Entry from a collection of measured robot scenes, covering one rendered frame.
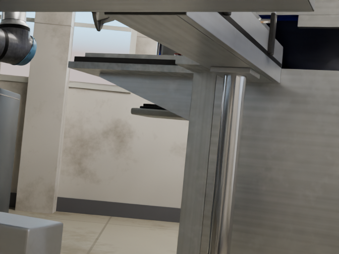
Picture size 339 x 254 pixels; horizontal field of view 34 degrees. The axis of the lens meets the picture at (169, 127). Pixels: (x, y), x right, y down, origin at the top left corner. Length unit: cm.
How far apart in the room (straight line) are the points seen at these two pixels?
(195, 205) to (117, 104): 325
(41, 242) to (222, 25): 44
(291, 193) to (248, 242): 16
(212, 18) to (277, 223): 68
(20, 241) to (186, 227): 81
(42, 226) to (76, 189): 397
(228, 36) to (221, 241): 47
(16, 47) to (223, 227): 110
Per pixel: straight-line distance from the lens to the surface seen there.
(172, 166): 462
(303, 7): 67
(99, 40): 470
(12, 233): 71
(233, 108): 119
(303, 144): 137
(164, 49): 264
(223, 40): 91
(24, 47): 202
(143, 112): 238
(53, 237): 74
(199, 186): 144
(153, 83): 161
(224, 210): 119
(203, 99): 144
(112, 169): 464
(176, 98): 157
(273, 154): 138
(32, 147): 456
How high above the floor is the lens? 67
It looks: 2 degrees up
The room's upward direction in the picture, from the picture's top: 5 degrees clockwise
